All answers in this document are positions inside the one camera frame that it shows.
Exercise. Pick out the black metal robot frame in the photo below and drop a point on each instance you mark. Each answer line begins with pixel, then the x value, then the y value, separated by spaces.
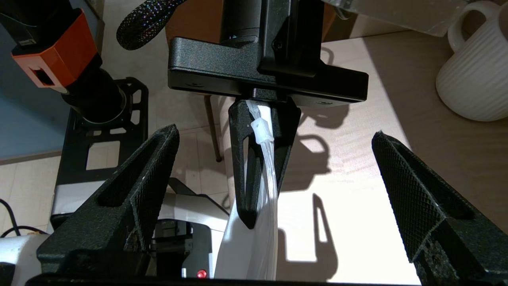
pixel 75 135

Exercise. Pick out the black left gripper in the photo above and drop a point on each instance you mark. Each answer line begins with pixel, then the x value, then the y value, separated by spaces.
pixel 218 71

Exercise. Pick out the grey robot base console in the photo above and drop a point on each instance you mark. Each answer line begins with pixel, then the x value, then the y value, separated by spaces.
pixel 178 214

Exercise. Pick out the white ribbed ceramic mug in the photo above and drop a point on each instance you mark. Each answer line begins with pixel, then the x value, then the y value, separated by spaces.
pixel 476 71

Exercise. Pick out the red round button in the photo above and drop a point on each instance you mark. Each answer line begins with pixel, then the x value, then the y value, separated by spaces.
pixel 201 273

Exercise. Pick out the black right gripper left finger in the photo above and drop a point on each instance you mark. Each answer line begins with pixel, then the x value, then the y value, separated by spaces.
pixel 119 230

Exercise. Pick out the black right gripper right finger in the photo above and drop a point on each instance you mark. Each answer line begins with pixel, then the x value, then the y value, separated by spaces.
pixel 436 230

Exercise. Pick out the white floral plastic bag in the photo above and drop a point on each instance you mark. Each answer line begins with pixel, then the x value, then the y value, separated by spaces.
pixel 246 246

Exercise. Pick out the light wooden desk with shelf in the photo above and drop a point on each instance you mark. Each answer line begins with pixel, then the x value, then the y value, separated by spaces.
pixel 357 198

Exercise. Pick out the reddish brown chair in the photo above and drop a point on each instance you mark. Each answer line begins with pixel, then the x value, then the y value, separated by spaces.
pixel 190 20

